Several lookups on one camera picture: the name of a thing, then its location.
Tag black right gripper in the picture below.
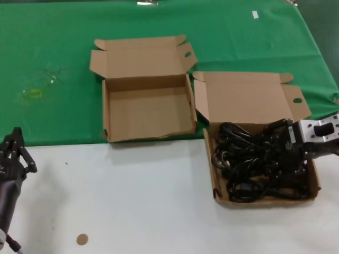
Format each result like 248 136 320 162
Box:
264 119 339 182

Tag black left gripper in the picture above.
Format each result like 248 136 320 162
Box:
0 126 38 231

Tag cardboard box with intact rim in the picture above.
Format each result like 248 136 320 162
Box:
192 70 322 210

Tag cardboard box with torn rim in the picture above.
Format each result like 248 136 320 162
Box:
89 34 198 144

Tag green tablecloth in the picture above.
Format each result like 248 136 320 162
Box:
0 1 339 148

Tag grey left arm cable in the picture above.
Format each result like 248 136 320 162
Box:
5 234 24 254

